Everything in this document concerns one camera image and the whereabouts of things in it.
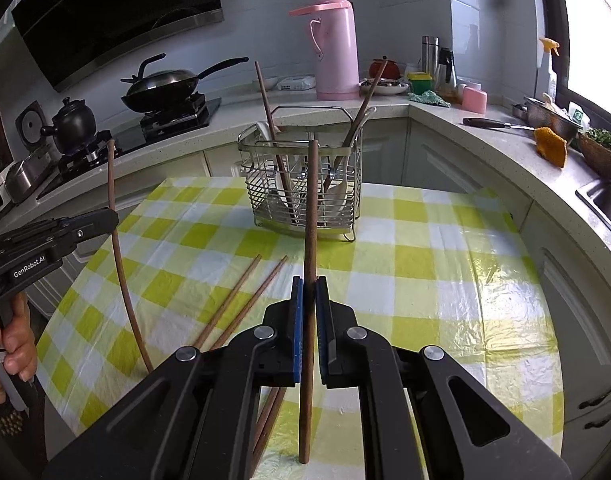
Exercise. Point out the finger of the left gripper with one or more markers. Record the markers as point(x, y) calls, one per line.
point(87, 226)

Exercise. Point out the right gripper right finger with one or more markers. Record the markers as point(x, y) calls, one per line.
point(423, 415)

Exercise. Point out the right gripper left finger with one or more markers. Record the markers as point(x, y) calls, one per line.
point(194, 416)

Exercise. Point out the dark chopstick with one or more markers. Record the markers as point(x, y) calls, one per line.
point(310, 244)

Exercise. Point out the person's left hand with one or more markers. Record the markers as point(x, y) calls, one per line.
point(17, 339)

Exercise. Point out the black clay pot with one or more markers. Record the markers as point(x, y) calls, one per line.
point(73, 126)

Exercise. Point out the black gas stove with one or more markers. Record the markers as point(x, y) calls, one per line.
point(128, 138)

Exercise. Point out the black wok pan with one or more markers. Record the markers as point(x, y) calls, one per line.
point(160, 90)

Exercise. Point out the yellow white checkered tablecloth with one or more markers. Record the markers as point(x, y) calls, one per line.
point(426, 267)

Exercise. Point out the black range hood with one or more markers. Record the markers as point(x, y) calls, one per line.
point(70, 39)

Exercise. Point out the white spoon in basket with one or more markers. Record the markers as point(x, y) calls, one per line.
point(342, 195)

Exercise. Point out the white packet on counter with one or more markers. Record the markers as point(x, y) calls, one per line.
point(296, 83)

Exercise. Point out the steel sink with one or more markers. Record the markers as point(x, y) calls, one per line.
point(597, 196)

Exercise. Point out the orange sponge cloth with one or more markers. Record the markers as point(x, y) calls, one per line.
point(551, 146)

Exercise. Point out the wicker basket with greens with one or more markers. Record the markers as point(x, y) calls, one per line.
point(595, 145)

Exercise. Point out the pink thermos jug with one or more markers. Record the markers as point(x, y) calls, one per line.
point(331, 30)

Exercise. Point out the steel tray by window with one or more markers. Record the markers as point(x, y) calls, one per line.
point(536, 114)

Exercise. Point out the pink plastic container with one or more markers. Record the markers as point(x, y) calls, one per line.
point(474, 99)

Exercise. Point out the red pot on plate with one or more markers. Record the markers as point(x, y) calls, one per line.
point(391, 82)

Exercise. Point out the green cloth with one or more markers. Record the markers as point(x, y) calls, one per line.
point(428, 97)

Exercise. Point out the black coffee pot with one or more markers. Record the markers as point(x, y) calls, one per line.
point(445, 78)

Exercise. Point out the green yellow box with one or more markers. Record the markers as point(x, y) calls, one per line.
point(420, 82)

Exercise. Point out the spray bottle yellow nozzle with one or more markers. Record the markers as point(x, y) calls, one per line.
point(546, 82)

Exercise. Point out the steel thermos bottle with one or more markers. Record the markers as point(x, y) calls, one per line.
point(430, 46)

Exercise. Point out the steel wire utensil basket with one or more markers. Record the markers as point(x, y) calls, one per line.
point(328, 125)

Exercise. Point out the black handled knife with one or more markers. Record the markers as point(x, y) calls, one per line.
point(486, 123)

